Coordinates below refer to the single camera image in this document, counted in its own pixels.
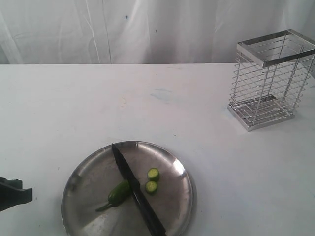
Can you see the black knife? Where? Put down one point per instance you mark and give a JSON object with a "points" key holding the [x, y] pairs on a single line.
{"points": [[150, 218]]}

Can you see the wire mesh utensil holder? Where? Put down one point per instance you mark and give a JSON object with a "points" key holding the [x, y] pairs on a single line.
{"points": [[270, 77]]}

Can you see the green chili slice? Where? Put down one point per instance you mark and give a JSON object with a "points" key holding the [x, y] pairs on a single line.
{"points": [[153, 174], [151, 187]]}

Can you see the round steel plate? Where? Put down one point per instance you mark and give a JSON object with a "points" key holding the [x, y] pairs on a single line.
{"points": [[91, 182]]}

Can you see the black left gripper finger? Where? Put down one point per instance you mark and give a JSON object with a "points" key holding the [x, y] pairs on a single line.
{"points": [[12, 193]]}

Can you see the green chili slice upper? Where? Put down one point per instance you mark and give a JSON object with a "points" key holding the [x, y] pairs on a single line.
{"points": [[153, 174]]}

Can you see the green chili slice lower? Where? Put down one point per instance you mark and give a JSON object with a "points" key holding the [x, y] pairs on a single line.
{"points": [[151, 187]]}

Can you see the white backdrop curtain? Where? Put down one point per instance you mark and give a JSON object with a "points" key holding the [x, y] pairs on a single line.
{"points": [[141, 31]]}

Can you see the green chili pepper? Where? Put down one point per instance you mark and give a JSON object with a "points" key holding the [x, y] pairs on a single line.
{"points": [[117, 196]]}

